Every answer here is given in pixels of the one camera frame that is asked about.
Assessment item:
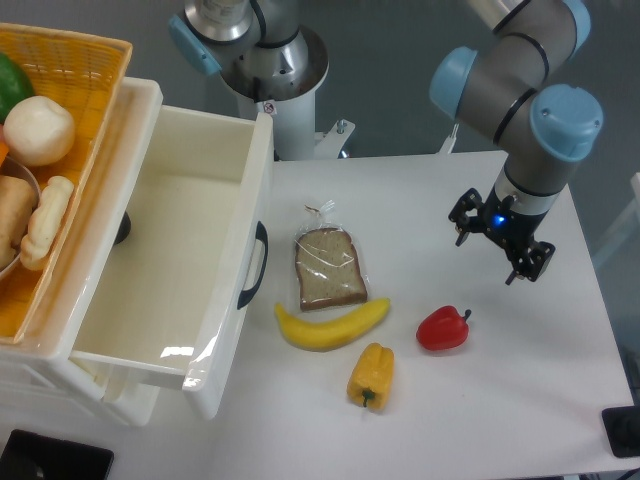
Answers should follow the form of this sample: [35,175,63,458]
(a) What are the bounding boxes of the bagged bread slice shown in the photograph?
[293,200,369,312]

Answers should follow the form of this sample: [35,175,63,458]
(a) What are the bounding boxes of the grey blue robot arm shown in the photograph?
[168,1,603,281]

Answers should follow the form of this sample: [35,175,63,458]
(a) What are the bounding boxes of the orange woven basket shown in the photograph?
[0,22,134,345]

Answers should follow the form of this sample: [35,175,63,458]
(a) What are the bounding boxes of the black device right edge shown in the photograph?
[601,406,639,458]

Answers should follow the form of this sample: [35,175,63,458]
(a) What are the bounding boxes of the white round bun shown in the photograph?
[4,96,75,167]

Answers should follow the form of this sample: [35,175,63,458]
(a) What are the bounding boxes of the green vegetable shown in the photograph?
[0,53,35,124]

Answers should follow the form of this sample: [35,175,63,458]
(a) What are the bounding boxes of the orange item in basket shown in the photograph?
[0,142,9,164]

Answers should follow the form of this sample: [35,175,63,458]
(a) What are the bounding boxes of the brown bread loaf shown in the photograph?
[0,175,37,269]

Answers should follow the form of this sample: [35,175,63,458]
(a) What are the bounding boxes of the yellow banana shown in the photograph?
[274,298,391,351]

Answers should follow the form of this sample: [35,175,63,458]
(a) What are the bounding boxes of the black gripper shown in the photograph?
[448,185,555,285]

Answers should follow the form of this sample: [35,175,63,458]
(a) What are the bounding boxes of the white drawer cabinet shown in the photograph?
[1,78,163,425]

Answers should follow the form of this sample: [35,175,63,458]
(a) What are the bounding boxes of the white drawer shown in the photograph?
[72,106,274,426]

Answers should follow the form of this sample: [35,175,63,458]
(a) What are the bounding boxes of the cream twisted pastry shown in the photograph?
[20,176,74,271]

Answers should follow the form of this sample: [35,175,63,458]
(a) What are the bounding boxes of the yellow bell pepper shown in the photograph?
[346,343,395,411]

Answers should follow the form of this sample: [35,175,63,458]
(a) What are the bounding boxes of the black device lower left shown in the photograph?
[1,429,114,479]

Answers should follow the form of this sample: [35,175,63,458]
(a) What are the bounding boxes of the red bell pepper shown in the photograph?
[416,305,472,351]

